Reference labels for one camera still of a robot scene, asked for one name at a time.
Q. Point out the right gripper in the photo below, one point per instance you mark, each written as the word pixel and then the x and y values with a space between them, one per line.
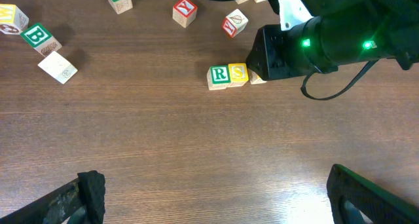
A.
pixel 291 48

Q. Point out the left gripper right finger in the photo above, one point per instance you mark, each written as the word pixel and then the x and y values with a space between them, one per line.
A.
pixel 355 199

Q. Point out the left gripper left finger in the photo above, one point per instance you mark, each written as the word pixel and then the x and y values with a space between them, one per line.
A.
pixel 79 201

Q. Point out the yellow S block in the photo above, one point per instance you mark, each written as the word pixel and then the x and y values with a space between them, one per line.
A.
pixel 254 78
pixel 238 75

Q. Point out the green R block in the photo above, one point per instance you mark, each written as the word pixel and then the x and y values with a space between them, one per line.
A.
pixel 218 77

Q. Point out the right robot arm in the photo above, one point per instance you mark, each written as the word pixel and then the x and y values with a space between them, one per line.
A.
pixel 354 31

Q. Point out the leaf picture block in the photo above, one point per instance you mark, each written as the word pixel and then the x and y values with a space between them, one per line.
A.
pixel 234 23

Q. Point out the red Y block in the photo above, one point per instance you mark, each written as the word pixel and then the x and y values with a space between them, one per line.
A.
pixel 184 12

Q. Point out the plain wooden block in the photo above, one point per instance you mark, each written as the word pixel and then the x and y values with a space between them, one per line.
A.
pixel 58 67

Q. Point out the green B block lower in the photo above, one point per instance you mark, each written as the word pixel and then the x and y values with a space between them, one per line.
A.
pixel 41 39

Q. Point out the yellow W block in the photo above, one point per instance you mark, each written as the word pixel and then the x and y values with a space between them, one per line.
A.
pixel 13 20

